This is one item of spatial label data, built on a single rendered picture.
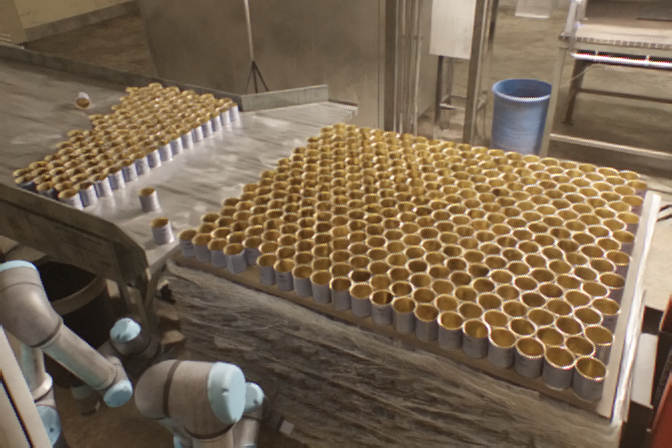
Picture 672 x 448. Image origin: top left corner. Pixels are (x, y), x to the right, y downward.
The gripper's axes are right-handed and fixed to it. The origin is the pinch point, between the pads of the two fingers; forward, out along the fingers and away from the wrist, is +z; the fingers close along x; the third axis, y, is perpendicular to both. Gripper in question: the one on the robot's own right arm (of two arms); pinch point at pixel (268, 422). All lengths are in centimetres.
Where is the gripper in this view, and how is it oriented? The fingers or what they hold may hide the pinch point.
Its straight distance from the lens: 199.0
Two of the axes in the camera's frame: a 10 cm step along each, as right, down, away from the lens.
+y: -4.1, 7.7, -4.9
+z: 0.9, 5.7, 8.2
